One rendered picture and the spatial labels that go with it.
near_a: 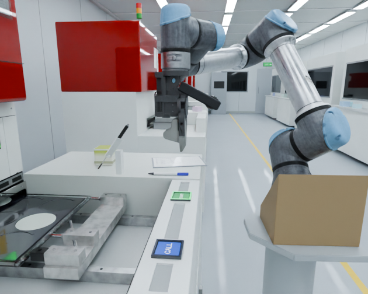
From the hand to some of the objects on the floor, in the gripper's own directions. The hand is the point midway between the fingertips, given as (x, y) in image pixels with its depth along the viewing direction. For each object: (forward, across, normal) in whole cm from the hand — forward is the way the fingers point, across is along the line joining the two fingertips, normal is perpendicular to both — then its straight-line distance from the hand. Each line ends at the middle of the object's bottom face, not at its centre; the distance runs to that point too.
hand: (183, 147), depth 75 cm
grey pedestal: (+111, -13, +45) cm, 120 cm away
